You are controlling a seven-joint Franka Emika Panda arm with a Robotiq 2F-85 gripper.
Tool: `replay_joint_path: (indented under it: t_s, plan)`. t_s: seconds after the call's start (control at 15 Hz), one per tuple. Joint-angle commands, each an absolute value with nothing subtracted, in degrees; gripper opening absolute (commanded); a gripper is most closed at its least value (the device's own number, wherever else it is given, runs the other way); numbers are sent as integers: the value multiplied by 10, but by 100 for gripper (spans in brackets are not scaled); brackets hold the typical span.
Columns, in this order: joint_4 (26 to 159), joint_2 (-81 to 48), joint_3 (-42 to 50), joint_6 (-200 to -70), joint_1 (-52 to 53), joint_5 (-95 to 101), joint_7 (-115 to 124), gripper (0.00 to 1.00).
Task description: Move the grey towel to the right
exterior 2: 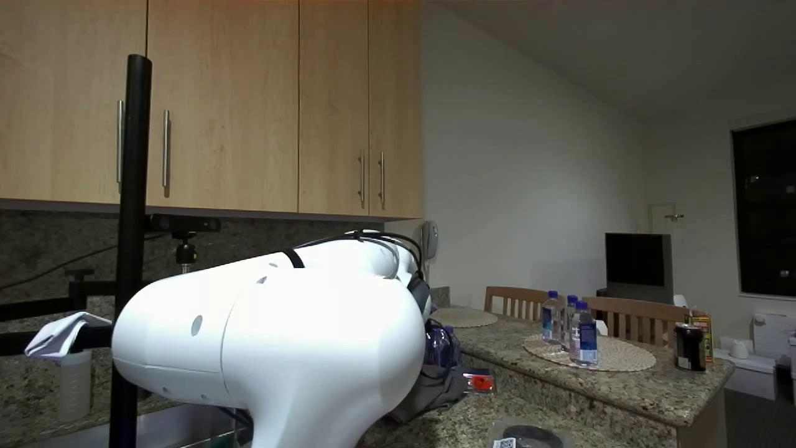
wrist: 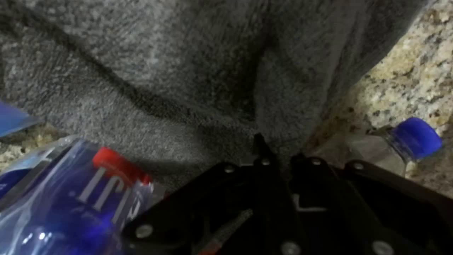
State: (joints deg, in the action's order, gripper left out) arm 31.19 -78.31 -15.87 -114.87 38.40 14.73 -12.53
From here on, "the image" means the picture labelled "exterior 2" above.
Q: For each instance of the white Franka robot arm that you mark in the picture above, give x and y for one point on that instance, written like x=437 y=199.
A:
x=290 y=349

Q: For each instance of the round beige placemat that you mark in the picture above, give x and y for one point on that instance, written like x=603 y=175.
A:
x=463 y=316
x=623 y=353

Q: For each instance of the wooden dining chair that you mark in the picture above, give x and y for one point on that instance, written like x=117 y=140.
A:
x=513 y=304
x=637 y=318

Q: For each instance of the small red object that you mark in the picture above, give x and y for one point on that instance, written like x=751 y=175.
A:
x=480 y=382

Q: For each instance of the clear water bottle blue label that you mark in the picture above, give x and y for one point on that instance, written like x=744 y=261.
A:
x=569 y=323
x=585 y=337
x=550 y=318

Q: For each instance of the flat screen television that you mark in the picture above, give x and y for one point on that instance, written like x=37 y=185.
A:
x=637 y=263

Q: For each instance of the black round object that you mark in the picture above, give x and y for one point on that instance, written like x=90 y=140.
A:
x=531 y=435

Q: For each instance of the small white object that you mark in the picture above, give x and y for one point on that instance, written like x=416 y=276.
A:
x=681 y=298

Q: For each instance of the stainless steel sink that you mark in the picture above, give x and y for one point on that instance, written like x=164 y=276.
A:
x=182 y=426

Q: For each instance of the dark drink can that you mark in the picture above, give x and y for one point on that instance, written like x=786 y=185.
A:
x=688 y=347

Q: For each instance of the yellow box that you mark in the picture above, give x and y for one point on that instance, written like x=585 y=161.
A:
x=704 y=337

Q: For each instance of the white crumpled cloth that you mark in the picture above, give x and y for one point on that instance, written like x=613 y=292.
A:
x=64 y=331

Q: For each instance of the white plastic container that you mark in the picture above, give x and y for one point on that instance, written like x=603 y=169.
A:
x=71 y=385

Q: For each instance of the dark window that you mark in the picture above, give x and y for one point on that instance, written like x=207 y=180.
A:
x=768 y=207

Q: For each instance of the white furniture unit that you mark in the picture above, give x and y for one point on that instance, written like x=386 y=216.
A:
x=760 y=357

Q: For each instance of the light wooden wall cabinet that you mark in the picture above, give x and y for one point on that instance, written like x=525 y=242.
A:
x=249 y=99

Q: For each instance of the black stereo camera bar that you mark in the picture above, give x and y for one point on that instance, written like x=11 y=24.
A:
x=188 y=222

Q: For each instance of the small wall fixture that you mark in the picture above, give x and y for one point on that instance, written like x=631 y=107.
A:
x=666 y=211

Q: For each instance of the black camera stand pole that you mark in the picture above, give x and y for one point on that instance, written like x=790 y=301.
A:
x=131 y=248

